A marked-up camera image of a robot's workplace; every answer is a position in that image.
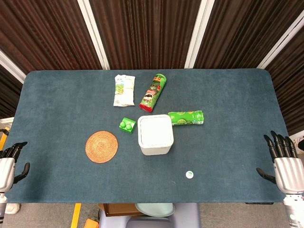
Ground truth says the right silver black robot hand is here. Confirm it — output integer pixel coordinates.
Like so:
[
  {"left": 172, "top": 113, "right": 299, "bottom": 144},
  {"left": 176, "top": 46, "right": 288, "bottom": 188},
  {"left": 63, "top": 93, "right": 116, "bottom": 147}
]
[{"left": 256, "top": 130, "right": 304, "bottom": 194}]

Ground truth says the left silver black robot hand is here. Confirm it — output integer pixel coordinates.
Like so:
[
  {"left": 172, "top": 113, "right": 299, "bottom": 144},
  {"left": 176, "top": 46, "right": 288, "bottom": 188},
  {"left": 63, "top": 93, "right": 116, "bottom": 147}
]
[{"left": 0, "top": 141, "right": 31, "bottom": 193}]

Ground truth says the white plastic open-lid container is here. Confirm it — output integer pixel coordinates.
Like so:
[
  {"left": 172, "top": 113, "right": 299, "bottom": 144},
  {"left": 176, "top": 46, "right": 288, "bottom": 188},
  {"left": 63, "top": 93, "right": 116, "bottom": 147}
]
[{"left": 137, "top": 114, "right": 175, "bottom": 156}]

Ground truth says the yellow black stand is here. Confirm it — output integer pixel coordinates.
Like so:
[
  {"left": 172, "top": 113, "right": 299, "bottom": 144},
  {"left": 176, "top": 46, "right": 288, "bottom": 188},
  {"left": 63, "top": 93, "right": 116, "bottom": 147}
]
[{"left": 0, "top": 127, "right": 10, "bottom": 151}]

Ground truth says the white pink shoe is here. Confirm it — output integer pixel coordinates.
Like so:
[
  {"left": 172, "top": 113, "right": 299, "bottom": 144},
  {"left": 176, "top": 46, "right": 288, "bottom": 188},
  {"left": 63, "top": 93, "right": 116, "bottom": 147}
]
[{"left": 294, "top": 134, "right": 304, "bottom": 155}]

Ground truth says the blue felt table mat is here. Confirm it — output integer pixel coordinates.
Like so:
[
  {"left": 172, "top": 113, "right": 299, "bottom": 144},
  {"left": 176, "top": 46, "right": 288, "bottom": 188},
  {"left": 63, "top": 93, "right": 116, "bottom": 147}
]
[{"left": 4, "top": 68, "right": 292, "bottom": 204}]

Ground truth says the yellow floor strip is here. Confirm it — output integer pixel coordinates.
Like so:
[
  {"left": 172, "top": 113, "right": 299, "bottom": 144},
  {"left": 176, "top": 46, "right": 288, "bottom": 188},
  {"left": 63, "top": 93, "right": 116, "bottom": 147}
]
[{"left": 70, "top": 203, "right": 82, "bottom": 228}]

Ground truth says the orange woven round coaster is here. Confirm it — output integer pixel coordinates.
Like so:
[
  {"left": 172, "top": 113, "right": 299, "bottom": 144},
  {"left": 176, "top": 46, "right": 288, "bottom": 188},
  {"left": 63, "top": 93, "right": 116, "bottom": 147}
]
[{"left": 85, "top": 131, "right": 119, "bottom": 164}]

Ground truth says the orange object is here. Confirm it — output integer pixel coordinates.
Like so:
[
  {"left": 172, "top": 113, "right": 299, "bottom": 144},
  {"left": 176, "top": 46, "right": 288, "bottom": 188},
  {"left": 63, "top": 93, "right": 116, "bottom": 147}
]
[{"left": 83, "top": 218, "right": 99, "bottom": 228}]

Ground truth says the lavender plastic stool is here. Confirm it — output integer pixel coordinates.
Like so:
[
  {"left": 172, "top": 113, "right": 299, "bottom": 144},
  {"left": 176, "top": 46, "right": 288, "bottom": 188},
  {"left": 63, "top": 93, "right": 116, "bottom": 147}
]
[{"left": 98, "top": 203, "right": 202, "bottom": 228}]

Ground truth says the green lime chips tube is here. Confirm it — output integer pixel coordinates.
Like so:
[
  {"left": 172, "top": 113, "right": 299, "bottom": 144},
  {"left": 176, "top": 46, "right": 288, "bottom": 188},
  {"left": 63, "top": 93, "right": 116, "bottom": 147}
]
[{"left": 168, "top": 110, "right": 205, "bottom": 126}]

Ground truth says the brown cardboard box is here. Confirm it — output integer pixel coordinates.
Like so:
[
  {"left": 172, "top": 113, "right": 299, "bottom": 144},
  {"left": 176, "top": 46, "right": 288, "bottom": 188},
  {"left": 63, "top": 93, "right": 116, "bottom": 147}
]
[{"left": 98, "top": 203, "right": 145, "bottom": 217}]

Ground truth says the green toy building block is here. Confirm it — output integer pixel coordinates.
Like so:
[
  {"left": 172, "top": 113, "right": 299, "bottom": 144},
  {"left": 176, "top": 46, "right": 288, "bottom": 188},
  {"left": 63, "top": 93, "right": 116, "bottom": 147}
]
[{"left": 119, "top": 116, "right": 137, "bottom": 134}]

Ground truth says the pale green round plate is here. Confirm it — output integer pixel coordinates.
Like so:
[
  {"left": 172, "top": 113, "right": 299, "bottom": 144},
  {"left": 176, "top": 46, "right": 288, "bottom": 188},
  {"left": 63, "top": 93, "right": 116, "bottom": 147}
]
[{"left": 134, "top": 203, "right": 176, "bottom": 218}]

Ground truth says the white green snack packet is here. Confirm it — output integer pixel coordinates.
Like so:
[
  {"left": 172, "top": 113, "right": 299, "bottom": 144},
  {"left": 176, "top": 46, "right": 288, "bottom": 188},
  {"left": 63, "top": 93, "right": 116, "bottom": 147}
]
[{"left": 113, "top": 74, "right": 136, "bottom": 107}]

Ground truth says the green red chips tube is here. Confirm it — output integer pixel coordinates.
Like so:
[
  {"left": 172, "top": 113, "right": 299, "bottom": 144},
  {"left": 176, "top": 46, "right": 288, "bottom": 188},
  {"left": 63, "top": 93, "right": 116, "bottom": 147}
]
[{"left": 139, "top": 73, "right": 168, "bottom": 113}]

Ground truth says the white partition post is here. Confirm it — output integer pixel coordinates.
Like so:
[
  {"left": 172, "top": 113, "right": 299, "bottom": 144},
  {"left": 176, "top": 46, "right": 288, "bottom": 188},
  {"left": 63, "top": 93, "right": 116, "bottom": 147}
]
[
  {"left": 0, "top": 49, "right": 27, "bottom": 84},
  {"left": 257, "top": 10, "right": 304, "bottom": 69},
  {"left": 184, "top": 0, "right": 216, "bottom": 69},
  {"left": 77, "top": 0, "right": 110, "bottom": 70}
]

